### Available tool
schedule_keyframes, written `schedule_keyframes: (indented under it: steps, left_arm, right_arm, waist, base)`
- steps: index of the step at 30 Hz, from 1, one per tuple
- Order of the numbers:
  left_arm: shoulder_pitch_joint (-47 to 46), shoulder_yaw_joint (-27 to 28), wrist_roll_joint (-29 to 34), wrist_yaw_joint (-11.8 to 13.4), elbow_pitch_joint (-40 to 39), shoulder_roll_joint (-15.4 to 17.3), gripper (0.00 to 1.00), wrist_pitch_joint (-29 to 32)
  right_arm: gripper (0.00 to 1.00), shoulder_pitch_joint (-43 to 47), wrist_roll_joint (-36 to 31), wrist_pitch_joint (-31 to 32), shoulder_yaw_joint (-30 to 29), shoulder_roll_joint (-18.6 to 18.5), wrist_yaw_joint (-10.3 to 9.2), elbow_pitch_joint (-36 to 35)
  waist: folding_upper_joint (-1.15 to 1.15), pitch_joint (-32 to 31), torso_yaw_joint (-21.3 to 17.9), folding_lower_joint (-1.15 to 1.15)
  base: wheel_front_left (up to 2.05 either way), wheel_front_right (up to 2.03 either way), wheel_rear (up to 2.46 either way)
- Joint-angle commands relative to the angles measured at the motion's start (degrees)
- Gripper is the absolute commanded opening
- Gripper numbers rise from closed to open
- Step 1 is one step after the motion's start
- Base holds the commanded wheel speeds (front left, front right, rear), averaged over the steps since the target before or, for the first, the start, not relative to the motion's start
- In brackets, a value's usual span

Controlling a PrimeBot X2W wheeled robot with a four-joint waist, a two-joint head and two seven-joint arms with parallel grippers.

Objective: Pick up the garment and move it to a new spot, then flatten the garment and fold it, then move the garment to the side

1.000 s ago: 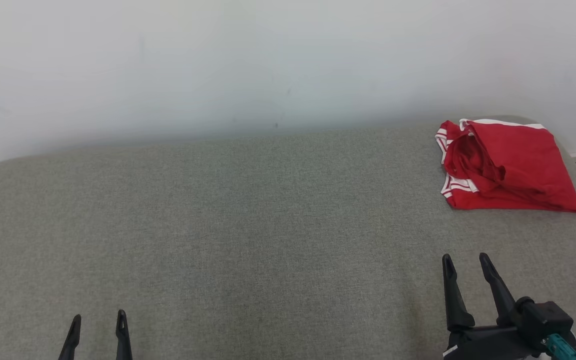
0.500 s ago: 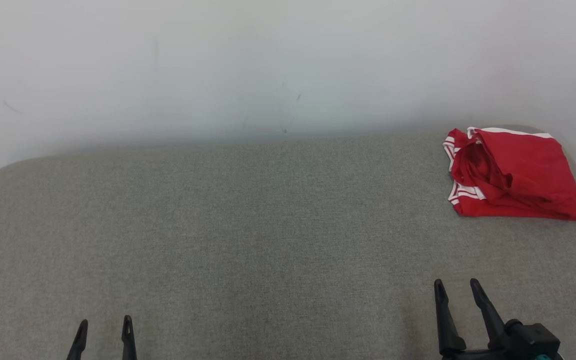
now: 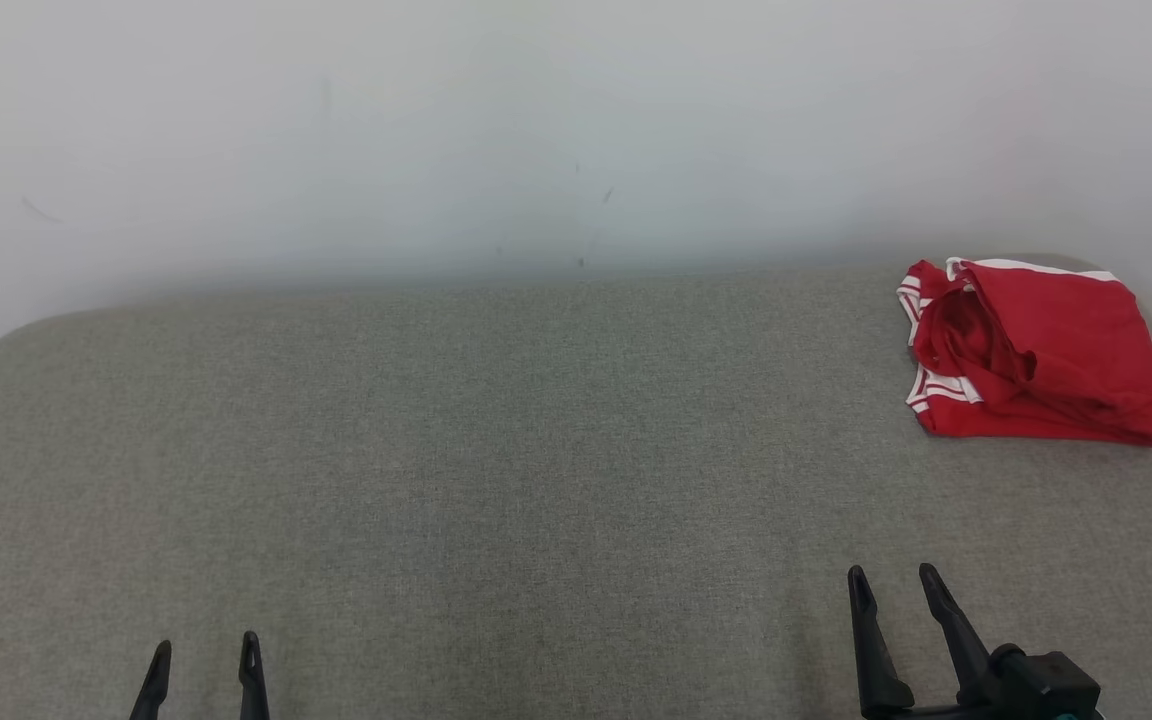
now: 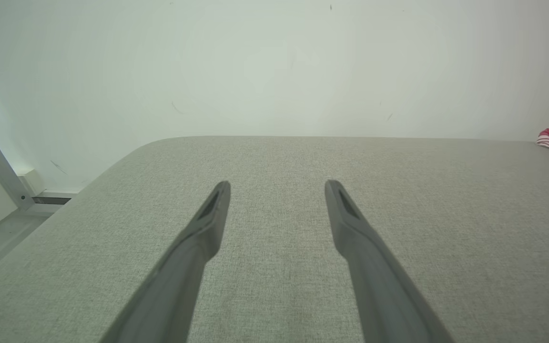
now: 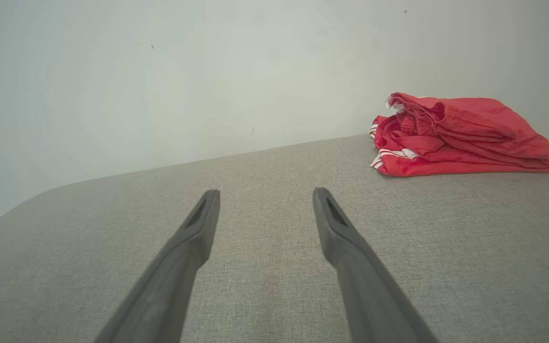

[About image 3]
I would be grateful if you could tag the grey fabric panel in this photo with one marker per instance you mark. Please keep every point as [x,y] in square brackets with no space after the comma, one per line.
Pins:
[436,450]

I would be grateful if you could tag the red shorts with white stripe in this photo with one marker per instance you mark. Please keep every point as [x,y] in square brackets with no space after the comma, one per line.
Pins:
[1076,340]

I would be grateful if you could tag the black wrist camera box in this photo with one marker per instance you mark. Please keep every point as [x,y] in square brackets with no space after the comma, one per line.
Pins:
[1046,685]

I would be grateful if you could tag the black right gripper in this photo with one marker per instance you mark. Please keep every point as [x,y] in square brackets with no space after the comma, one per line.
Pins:
[926,713]

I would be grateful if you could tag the red Bulls basketball jersey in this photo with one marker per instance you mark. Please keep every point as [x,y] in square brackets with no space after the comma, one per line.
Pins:
[936,422]

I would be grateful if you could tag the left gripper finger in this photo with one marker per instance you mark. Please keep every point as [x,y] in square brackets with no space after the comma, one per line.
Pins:
[151,685]
[254,680]

